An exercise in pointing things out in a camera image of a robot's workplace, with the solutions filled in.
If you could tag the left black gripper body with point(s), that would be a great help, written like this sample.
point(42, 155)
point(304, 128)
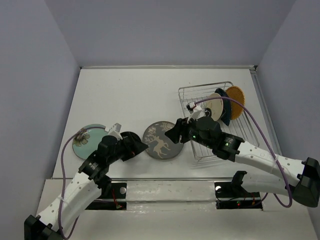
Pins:
point(120, 151)

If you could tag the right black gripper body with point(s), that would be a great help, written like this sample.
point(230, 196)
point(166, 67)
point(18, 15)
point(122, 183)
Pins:
point(190, 130)

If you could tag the grey reindeer snowflake plate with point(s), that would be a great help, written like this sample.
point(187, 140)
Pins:
point(160, 147)

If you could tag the cream floral ceramic plate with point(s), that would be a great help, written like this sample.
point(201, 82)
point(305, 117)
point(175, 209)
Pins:
point(216, 106)

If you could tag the dark blue leaf-shaped plate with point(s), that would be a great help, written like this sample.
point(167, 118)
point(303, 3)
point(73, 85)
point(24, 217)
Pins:
point(227, 109)

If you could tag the round woven wicker plate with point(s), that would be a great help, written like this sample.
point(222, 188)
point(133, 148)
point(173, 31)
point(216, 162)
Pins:
point(235, 93)

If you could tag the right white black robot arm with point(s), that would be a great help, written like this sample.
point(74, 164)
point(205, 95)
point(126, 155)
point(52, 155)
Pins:
point(298, 179)

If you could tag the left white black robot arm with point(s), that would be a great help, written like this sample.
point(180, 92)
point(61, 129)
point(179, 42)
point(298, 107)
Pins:
point(61, 216)

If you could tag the black round plate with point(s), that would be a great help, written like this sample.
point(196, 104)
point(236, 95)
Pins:
point(130, 136)

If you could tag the light green floral plate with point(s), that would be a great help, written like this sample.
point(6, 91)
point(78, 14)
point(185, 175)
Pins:
point(86, 142)

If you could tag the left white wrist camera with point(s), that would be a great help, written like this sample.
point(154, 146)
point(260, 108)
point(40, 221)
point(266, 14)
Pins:
point(115, 131)

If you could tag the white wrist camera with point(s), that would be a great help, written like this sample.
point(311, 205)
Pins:
point(115, 131)
point(196, 111)

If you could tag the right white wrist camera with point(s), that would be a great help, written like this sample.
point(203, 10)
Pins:
point(196, 111)

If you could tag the metal wire dish rack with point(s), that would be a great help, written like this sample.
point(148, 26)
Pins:
point(242, 126)

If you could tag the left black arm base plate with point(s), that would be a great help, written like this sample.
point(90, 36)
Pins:
point(112, 198)

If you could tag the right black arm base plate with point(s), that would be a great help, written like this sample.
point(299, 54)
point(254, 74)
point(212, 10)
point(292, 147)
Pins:
point(229, 199)

